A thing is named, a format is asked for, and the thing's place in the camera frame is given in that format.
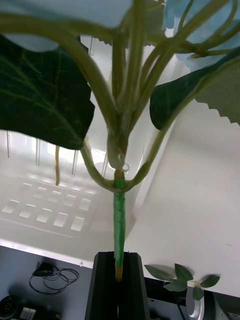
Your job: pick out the loose green leaf twig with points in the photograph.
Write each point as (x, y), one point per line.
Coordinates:
(182, 275)

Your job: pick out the yellow-tipped flower stem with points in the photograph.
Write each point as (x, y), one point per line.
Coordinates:
(57, 170)

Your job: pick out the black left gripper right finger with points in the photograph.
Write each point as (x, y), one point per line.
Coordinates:
(133, 295)

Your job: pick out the pale blue flower green stem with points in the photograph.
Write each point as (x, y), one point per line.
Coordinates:
(119, 220)

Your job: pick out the round black device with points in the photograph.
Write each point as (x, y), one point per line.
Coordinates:
(8, 306)

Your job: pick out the shallow white slotted box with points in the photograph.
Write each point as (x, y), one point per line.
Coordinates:
(50, 195)

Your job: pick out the silver metal stand part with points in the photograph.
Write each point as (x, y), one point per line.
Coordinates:
(200, 308)

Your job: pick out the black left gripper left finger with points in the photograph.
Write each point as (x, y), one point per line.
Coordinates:
(102, 295)

